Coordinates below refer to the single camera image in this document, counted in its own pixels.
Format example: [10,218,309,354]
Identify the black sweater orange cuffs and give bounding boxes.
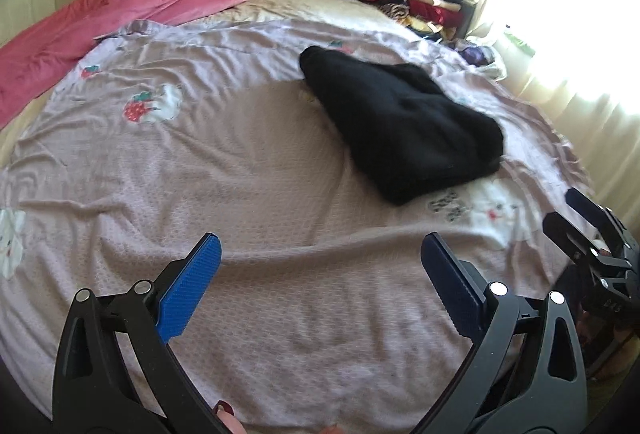
[299,46,504,206]

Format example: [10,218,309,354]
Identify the white bag of clothes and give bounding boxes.
[454,41,508,81]

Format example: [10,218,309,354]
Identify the person's left hand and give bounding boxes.
[214,400,246,434]

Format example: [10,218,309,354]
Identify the lilac strawberry print bedsheet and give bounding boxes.
[1,20,590,433]

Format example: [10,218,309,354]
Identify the pink quilt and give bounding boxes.
[1,0,246,125]

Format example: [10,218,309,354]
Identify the cream bed sheet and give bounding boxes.
[0,0,417,166]

